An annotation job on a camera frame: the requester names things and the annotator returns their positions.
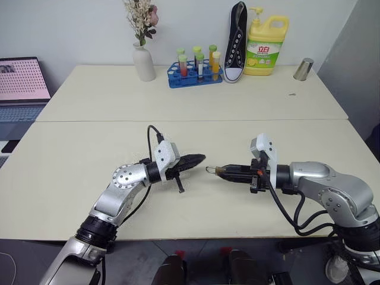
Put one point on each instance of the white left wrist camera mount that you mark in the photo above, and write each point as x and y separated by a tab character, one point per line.
164	155

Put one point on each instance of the black flat object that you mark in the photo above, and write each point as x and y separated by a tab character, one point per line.
10	147

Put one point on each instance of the open laptop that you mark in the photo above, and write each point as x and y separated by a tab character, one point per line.
20	80

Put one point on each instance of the yellow-capped orange liquid tube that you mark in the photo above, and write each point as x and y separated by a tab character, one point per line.
215	66

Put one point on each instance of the dark rounded shape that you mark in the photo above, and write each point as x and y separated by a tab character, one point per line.
246	267
170	268

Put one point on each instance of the green-capped red liquid tube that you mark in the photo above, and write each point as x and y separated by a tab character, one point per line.
183	66

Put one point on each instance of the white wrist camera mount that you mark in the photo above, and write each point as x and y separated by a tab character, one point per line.
164	155
268	150

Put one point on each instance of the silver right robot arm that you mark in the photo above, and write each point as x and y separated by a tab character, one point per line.
332	187

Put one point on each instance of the black canvas sneaker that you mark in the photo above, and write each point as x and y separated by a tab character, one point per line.
236	50

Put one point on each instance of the dried flower bouquet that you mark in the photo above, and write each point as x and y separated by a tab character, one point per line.
141	20

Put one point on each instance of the green-capped orange liquid tube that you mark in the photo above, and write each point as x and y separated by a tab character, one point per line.
212	49

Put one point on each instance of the blue test tube rack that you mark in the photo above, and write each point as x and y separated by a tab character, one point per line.
184	80

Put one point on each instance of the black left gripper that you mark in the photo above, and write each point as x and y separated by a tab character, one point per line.
172	173

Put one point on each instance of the silver metal cup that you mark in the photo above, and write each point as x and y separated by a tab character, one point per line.
303	69

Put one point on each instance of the white rounded object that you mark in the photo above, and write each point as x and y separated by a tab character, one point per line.
335	268

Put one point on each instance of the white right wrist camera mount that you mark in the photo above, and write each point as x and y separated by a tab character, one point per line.
268	150

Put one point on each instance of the yellow detergent pump bottle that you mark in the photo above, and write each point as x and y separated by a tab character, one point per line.
264	50

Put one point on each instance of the brass padlock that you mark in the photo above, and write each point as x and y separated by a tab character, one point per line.
219	171

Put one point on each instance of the white ceramic vase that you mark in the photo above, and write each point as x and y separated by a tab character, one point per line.
144	63

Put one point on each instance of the green-capped test tube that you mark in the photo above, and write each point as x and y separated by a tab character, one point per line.
181	51
196	50

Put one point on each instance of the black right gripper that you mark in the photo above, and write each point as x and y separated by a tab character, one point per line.
257	176

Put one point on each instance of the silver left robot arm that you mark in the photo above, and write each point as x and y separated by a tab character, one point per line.
121	190

